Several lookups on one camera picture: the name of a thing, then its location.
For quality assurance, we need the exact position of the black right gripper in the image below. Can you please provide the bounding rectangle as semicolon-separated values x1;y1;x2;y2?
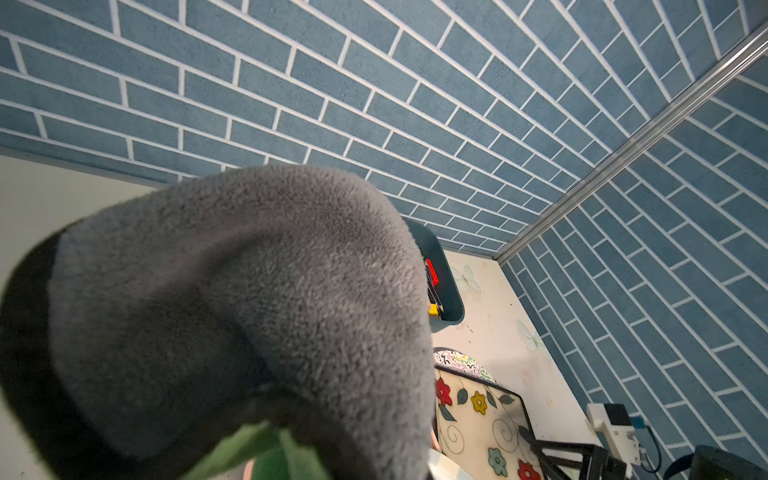
518;426;627;480

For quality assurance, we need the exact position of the square floral plate black rim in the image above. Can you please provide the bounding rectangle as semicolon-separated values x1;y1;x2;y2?
434;367;546;480

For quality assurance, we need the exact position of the round colourful squiggle plate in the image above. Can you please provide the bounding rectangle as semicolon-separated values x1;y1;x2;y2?
433;347;498;385

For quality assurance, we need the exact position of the grey green cleaning cloth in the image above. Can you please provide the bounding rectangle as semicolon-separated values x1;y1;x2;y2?
1;165;435;479

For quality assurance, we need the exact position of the teal plastic storage bin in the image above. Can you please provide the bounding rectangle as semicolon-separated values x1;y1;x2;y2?
405;219;465;333

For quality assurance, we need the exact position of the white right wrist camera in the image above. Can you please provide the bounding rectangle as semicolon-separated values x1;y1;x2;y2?
587;403;646;465

